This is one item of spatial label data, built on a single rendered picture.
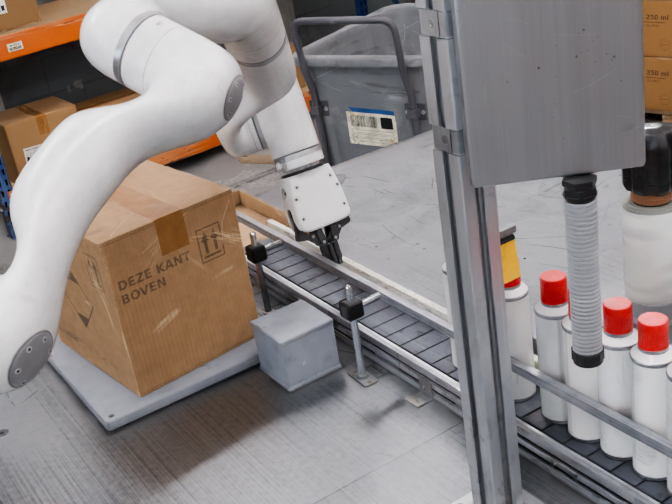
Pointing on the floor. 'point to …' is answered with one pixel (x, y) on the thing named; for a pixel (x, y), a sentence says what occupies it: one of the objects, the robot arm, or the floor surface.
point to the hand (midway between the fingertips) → (331, 254)
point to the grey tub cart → (365, 81)
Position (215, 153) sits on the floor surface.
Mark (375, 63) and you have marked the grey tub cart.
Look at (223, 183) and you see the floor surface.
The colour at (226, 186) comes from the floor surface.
